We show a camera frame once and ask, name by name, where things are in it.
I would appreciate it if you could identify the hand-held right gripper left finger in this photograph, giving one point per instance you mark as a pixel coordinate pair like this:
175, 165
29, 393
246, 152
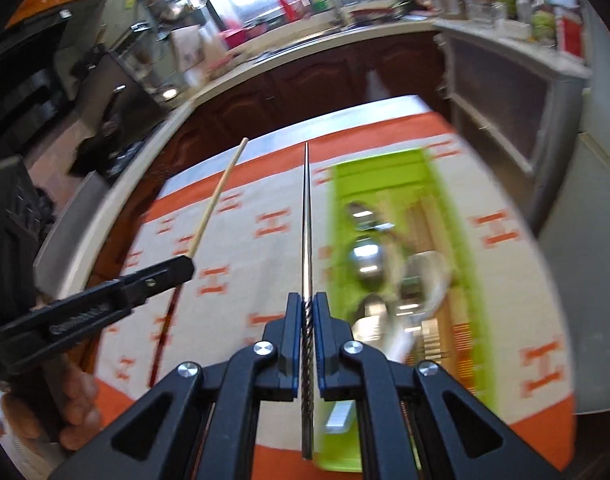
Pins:
291, 350

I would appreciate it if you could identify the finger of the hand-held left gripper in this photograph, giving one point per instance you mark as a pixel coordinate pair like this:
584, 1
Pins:
135, 292

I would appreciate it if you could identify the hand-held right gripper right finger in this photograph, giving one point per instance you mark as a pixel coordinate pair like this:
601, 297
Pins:
327, 355

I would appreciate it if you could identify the small metal spoon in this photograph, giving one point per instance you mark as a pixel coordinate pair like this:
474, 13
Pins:
367, 260

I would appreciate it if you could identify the large metal spoon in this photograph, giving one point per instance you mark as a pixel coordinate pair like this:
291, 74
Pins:
425, 285

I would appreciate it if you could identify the twisted metal chopstick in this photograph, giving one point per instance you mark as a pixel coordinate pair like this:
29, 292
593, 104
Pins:
306, 210

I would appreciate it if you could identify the green plastic utensil tray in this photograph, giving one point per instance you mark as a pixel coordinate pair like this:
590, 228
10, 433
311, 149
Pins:
385, 180

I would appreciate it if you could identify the person's left hand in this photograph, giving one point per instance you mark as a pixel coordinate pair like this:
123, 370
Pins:
80, 400

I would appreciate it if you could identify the orange beige printed tablecloth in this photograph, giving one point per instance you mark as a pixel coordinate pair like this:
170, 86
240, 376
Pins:
265, 270

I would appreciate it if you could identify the stainless steel panel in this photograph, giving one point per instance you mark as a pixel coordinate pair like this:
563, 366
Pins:
75, 230

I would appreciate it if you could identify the light cutting board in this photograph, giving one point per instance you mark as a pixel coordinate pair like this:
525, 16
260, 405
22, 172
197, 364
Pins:
190, 47

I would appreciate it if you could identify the hanging plastic bag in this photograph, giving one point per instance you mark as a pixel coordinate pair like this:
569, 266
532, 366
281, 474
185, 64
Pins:
375, 85

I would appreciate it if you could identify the grey refrigerator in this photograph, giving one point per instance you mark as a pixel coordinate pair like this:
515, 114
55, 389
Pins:
585, 260

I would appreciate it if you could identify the pink bowl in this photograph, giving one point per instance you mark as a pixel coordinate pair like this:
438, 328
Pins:
235, 36

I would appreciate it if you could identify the white kitchen countertop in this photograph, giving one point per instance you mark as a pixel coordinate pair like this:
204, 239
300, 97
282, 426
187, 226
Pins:
335, 37

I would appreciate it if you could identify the grey cabinet frosted doors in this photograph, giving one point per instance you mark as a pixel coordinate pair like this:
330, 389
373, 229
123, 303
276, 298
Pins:
510, 95

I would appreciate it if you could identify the red bottle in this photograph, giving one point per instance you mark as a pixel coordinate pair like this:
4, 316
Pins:
288, 5

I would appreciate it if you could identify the glass jar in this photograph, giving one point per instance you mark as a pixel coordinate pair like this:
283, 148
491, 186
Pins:
477, 2

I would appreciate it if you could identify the green label bottle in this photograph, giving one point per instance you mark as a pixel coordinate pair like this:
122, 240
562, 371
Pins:
543, 25

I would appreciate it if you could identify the white plastic bottle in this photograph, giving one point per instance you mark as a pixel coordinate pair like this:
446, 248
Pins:
522, 5

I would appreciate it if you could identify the red package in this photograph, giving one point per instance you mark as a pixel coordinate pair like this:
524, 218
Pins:
569, 30

